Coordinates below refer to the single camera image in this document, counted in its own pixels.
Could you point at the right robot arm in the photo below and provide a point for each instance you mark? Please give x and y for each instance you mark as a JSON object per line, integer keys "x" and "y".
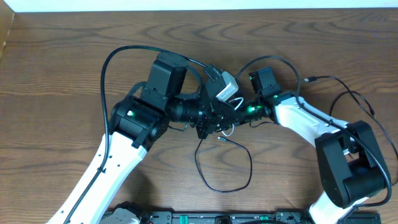
{"x": 351, "y": 165}

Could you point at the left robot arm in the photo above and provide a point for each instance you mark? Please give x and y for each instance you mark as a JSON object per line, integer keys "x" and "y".
{"x": 174, "y": 92}

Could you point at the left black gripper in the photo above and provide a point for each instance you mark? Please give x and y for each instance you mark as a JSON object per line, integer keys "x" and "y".
{"x": 203, "y": 123}

